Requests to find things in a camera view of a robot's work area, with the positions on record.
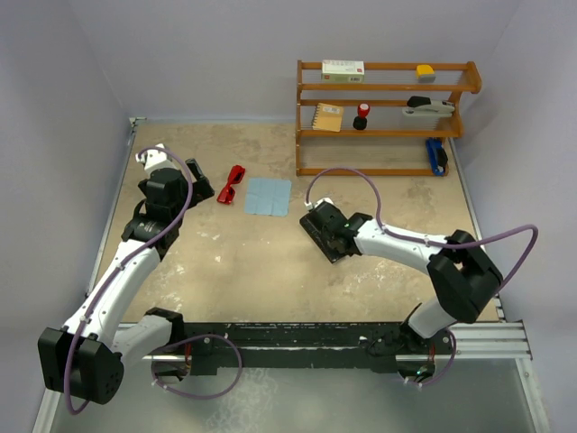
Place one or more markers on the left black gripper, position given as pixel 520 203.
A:
pixel 202 190

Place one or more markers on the black glasses case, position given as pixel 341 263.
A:
pixel 330 254

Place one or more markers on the blue cleaning cloth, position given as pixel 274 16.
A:
pixel 267 197

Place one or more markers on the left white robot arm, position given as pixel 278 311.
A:
pixel 88 355

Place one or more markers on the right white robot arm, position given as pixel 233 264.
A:
pixel 463 276

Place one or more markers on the red sunglasses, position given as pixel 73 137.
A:
pixel 235 176

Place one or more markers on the red black stamp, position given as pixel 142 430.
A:
pixel 360 121

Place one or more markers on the wooden shelf rack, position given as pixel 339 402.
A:
pixel 390 86

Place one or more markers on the tan spiral notebook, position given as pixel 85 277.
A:
pixel 327 118

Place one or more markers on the blue black hole punch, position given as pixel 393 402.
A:
pixel 437 156

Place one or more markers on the grey black stapler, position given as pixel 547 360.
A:
pixel 418 106

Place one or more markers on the white green box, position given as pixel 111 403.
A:
pixel 342 71

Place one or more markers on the yellow grey tape measure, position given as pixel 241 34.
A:
pixel 425 74

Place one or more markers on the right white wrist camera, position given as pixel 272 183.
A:
pixel 313 205

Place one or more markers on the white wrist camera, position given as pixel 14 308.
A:
pixel 154 159
pixel 313 205

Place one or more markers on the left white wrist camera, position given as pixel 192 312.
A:
pixel 154 159

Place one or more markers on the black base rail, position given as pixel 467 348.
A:
pixel 380 347

